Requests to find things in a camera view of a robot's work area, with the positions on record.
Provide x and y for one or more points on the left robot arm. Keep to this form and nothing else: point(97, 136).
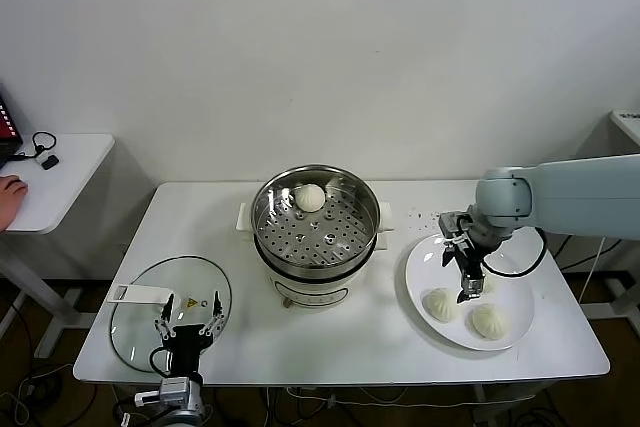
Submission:
point(175, 392)

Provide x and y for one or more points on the dark crumbs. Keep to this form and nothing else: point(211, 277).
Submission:
point(437, 218)

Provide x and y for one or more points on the small black device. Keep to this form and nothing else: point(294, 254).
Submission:
point(51, 163)

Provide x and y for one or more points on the stainless steel steamer basket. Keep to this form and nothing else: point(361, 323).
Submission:
point(360, 207)

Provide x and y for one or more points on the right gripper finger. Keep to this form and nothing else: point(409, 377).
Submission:
point(472, 287)
point(446, 254)

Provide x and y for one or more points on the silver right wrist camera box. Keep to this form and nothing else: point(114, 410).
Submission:
point(452, 224)

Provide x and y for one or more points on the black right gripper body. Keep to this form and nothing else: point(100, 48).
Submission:
point(467, 259)

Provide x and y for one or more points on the white steamed baozi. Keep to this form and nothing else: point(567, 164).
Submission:
point(309, 197)
point(491, 283)
point(440, 304)
point(489, 322)

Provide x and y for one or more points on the black laptop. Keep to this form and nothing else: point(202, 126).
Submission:
point(7, 127)

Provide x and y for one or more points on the white round plate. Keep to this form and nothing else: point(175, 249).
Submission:
point(425, 277)

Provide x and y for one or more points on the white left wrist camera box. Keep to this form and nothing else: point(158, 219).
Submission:
point(149, 398)

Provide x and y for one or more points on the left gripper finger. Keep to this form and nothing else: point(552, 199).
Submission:
point(167, 308)
point(216, 303)

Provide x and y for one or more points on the black earphones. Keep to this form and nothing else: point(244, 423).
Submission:
point(36, 139)

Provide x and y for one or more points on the white electric cooker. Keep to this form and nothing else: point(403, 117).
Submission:
point(310, 289)

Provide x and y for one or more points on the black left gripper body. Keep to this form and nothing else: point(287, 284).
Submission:
point(185, 347)

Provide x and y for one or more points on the person's hand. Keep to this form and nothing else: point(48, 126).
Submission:
point(10, 202)

